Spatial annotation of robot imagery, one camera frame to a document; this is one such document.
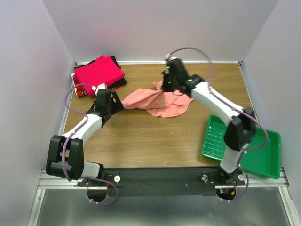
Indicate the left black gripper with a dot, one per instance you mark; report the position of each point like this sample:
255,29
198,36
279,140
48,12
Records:
117,105

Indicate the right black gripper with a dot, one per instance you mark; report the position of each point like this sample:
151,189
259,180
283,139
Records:
164,88

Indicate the salmon pink t-shirt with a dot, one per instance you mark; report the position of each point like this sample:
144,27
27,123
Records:
157,102

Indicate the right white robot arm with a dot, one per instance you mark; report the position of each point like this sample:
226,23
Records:
239,121

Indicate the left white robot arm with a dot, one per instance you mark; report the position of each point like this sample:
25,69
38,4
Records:
66,155

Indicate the folded red white t-shirt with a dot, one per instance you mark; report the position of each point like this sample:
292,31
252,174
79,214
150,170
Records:
79,89

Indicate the folded magenta t-shirt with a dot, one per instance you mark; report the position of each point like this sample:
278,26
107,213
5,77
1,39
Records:
81,74

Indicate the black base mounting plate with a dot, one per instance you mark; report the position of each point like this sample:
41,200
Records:
174,181

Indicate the green plastic tray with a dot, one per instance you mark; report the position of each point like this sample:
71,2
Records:
264,162

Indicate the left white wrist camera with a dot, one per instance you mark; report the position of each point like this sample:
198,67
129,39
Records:
99,87

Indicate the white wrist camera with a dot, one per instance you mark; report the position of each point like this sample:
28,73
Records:
99,87
169,57

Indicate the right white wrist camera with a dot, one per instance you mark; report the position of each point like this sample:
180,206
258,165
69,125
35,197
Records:
169,57

